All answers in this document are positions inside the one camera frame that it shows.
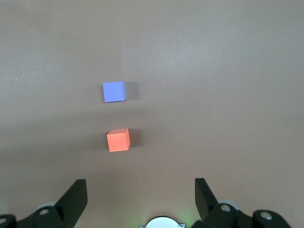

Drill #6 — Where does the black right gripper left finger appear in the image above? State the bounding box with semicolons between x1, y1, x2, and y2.
23;179;88;228

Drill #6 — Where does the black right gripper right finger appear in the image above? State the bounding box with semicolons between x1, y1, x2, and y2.
193;178;256;228

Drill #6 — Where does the orange foam block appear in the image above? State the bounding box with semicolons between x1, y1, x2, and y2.
106;128;131;153

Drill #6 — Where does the purple foam block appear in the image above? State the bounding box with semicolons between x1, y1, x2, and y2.
102;81;127;103

